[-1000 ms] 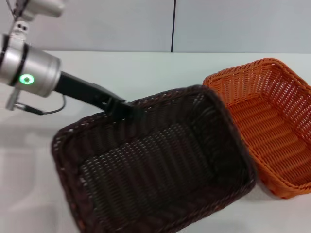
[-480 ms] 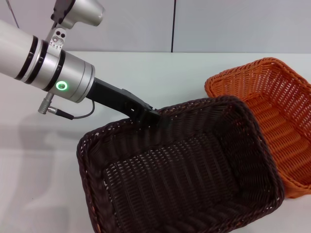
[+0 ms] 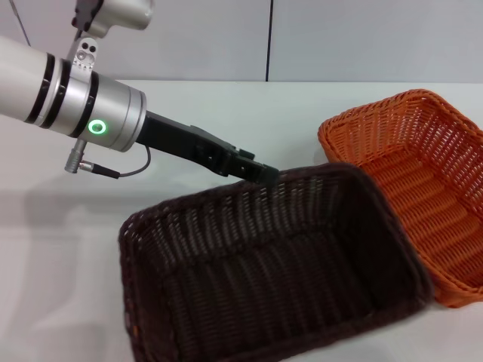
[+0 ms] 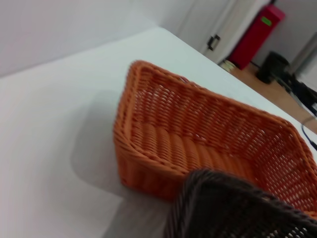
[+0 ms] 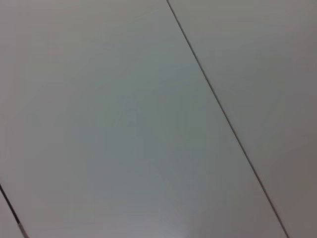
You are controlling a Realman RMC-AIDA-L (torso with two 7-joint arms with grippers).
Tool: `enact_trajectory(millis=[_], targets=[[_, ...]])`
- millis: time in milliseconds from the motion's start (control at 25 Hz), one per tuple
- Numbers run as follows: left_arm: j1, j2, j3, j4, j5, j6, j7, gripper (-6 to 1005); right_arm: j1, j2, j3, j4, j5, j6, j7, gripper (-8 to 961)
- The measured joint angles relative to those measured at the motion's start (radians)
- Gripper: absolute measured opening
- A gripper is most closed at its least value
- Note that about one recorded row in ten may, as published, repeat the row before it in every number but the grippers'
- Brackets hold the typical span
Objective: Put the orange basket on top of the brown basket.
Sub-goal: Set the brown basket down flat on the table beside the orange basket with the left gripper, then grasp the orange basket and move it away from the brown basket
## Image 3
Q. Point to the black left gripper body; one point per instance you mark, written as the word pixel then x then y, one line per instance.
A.
pixel 181 143

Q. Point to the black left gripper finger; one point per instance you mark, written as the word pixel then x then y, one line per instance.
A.
pixel 253 171
pixel 245 154

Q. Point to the dark brown woven basket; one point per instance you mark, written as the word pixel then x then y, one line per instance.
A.
pixel 271 271

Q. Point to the orange woven basket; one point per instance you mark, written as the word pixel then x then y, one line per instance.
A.
pixel 422 181

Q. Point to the black vertical wall seam strip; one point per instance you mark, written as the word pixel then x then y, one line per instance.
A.
pixel 269 37

